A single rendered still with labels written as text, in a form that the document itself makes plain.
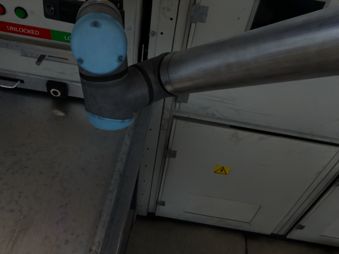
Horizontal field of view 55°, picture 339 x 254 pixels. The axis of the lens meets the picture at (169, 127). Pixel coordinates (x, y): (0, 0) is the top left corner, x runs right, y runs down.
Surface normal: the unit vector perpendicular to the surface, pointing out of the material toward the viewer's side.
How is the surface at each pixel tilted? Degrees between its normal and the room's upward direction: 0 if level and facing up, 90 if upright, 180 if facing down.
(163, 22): 90
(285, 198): 90
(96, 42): 69
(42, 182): 0
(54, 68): 90
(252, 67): 92
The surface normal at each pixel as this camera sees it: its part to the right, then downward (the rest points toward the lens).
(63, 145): 0.12, -0.67
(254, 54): -0.79, 0.14
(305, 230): -0.12, 0.72
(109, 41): 0.17, 0.46
